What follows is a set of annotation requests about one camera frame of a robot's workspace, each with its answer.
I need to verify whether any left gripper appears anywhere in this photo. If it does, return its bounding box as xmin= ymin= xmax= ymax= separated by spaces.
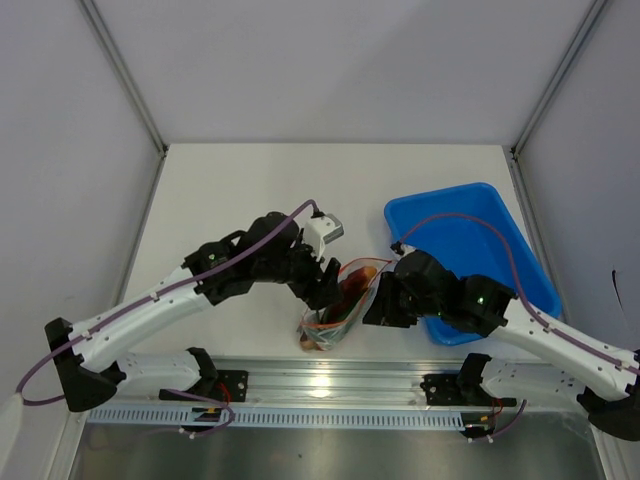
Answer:
xmin=254 ymin=228 xmax=343 ymax=309

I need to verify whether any left aluminium frame post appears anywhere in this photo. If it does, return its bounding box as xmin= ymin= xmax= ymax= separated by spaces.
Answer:
xmin=76 ymin=0 xmax=168 ymax=157

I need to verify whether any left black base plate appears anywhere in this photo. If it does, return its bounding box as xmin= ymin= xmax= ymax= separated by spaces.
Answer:
xmin=214 ymin=370 xmax=249 ymax=403

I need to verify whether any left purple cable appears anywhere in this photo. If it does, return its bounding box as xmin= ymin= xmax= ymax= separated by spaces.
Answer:
xmin=15 ymin=199 xmax=321 ymax=407

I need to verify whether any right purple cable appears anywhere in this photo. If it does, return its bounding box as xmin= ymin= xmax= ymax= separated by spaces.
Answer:
xmin=390 ymin=213 xmax=640 ymax=444

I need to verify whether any aluminium mounting rail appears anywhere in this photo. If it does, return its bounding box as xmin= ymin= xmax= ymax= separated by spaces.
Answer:
xmin=114 ymin=355 xmax=576 ymax=414

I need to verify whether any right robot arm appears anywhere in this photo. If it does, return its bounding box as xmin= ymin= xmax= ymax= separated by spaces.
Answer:
xmin=363 ymin=250 xmax=639 ymax=442

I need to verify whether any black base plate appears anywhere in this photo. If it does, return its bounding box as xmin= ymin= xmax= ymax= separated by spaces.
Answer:
xmin=214 ymin=370 xmax=249 ymax=403
xmin=420 ymin=373 xmax=517 ymax=407

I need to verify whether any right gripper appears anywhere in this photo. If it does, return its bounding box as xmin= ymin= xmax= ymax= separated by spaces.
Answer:
xmin=362 ymin=271 xmax=443 ymax=329

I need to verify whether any purple cable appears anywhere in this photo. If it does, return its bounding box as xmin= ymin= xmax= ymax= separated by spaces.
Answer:
xmin=15 ymin=199 xmax=321 ymax=407
xmin=390 ymin=213 xmax=640 ymax=444

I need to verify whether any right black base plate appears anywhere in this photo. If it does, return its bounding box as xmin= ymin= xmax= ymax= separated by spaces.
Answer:
xmin=420 ymin=373 xmax=517 ymax=407

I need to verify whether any clear zip top bag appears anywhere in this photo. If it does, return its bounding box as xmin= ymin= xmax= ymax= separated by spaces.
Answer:
xmin=297 ymin=257 xmax=395 ymax=352

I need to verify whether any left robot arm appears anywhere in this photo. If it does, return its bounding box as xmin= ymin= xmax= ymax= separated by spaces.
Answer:
xmin=45 ymin=212 xmax=344 ymax=413

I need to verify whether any green cucumber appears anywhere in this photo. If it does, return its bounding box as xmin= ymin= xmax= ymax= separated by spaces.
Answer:
xmin=321 ymin=294 xmax=364 ymax=325

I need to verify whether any aluminium frame post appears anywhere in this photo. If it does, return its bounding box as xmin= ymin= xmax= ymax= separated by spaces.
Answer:
xmin=76 ymin=0 xmax=168 ymax=157
xmin=510 ymin=0 xmax=614 ymax=162

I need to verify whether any blue plastic tray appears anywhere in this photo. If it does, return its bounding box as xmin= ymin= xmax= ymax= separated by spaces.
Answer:
xmin=384 ymin=183 xmax=563 ymax=318

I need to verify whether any white slotted cable duct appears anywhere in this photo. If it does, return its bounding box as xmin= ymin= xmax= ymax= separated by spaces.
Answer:
xmin=88 ymin=406 xmax=484 ymax=431

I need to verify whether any right aluminium frame post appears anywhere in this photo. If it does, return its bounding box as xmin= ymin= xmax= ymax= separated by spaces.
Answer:
xmin=510 ymin=0 xmax=614 ymax=162

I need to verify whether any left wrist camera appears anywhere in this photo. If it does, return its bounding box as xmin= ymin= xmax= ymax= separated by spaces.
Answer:
xmin=302 ymin=214 xmax=344 ymax=261

